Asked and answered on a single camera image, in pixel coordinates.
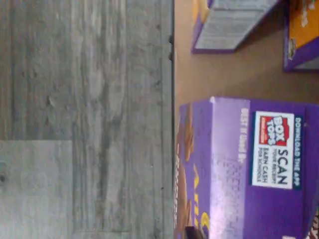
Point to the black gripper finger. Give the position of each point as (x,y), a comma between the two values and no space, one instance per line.
(195,233)

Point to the purple box brown patch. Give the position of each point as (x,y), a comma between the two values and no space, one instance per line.
(249,199)

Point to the purple box orange patch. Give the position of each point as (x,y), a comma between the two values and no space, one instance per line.
(229,27)
(302,37)

